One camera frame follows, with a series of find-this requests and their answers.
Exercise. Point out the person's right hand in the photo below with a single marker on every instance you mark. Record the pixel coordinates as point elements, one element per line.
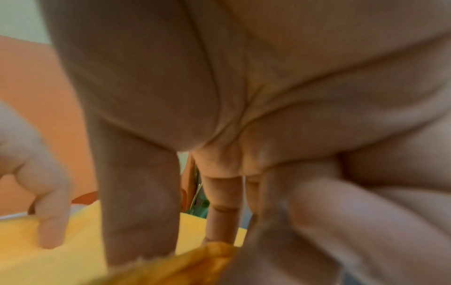
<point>264,69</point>

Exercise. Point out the person's left hand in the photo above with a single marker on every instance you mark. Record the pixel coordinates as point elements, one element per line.
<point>35,167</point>

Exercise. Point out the yellow towel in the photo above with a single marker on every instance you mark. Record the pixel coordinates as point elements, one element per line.
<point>77,250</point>

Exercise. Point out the green leafy plant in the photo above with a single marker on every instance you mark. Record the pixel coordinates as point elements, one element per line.
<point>201,206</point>

